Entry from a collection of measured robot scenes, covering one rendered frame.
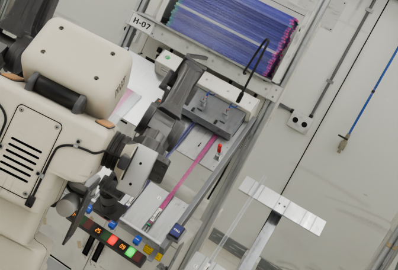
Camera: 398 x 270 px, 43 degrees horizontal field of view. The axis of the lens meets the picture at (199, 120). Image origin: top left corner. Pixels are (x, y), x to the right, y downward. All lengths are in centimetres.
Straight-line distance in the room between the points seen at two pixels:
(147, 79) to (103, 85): 123
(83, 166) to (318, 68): 274
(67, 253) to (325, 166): 195
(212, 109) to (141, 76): 38
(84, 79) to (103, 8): 309
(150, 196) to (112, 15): 237
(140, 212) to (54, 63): 97
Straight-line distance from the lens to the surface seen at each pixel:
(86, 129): 105
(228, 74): 221
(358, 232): 376
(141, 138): 115
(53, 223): 247
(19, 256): 124
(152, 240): 188
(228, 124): 211
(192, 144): 210
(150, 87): 227
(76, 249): 244
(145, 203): 196
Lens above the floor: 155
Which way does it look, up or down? 12 degrees down
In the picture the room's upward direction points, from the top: 26 degrees clockwise
